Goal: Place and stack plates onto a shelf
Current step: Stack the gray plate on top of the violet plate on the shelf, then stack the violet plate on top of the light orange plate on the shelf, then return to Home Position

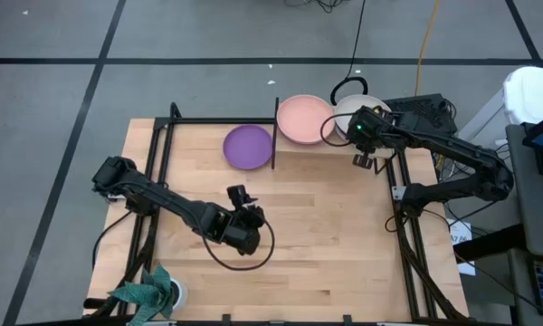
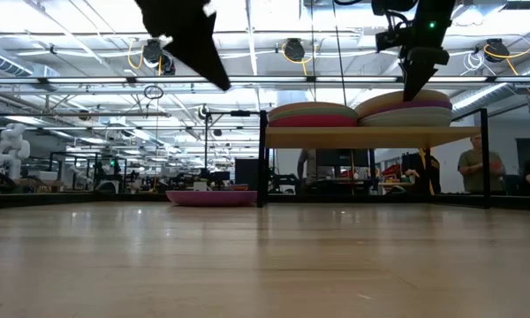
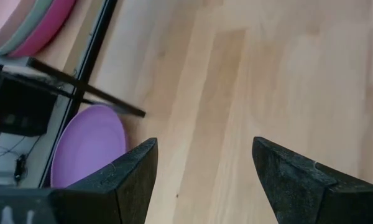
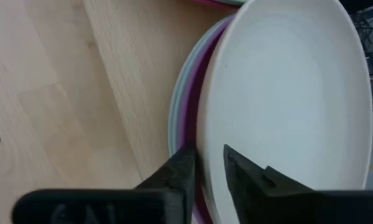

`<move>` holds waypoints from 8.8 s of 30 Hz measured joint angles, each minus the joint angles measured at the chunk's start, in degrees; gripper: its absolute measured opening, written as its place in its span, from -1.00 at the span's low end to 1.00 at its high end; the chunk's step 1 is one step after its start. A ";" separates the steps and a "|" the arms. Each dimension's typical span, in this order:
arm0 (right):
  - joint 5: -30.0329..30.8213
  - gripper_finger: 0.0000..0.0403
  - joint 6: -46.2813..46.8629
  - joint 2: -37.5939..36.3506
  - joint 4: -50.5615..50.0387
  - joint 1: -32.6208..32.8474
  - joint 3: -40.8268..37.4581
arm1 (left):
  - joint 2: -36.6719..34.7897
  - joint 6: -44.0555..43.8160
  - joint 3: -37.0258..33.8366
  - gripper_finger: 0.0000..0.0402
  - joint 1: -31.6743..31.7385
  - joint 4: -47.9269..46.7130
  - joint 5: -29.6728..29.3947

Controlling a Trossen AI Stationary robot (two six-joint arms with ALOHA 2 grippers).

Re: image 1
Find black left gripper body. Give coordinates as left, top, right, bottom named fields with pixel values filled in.
left=216, top=212, right=266, bottom=255

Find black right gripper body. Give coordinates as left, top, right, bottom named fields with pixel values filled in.
left=347, top=106, right=393, bottom=153

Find beige plate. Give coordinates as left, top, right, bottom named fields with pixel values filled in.
left=333, top=93, right=393, bottom=144

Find salmon pink plate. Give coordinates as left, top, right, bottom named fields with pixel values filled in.
left=276, top=93, right=336, bottom=146

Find purple plate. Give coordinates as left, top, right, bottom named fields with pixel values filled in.
left=222, top=124, right=274, bottom=171

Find black computer case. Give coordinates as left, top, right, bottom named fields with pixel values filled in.
left=378, top=92, right=459, bottom=153

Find white plant pot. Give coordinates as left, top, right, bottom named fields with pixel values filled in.
left=167, top=277, right=189, bottom=312

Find green paper plant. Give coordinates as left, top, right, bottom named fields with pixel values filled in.
left=107, top=264, right=176, bottom=326

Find grey-white panel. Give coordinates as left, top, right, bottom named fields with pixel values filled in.
left=456, top=88, right=508, bottom=146

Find white paper sheet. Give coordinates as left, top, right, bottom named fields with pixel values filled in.
left=446, top=218, right=477, bottom=277

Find black cart leg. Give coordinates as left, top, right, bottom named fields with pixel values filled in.
left=452, top=224, right=526, bottom=263

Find white round container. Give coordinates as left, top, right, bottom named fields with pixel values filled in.
left=501, top=65, right=543, bottom=127

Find grey metal cart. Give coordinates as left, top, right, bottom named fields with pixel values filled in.
left=505, top=121, right=543, bottom=326

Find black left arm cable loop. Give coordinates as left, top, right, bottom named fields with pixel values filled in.
left=198, top=216, right=276, bottom=272

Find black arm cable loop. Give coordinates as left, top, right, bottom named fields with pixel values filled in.
left=198, top=216, right=276, bottom=272
left=319, top=112, right=352, bottom=149

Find black right arm cable loop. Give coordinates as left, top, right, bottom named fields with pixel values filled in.
left=319, top=112, right=352, bottom=149

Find black floor cable with loop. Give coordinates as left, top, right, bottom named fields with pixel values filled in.
left=329, top=0, right=370, bottom=106

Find yellow floor cable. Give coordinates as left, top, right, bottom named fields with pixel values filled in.
left=414, top=0, right=441, bottom=97

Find black cable bundle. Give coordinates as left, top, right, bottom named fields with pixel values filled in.
left=283, top=0, right=345, bottom=14

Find black arm base cable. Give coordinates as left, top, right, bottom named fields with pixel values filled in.
left=91, top=210, right=135, bottom=273

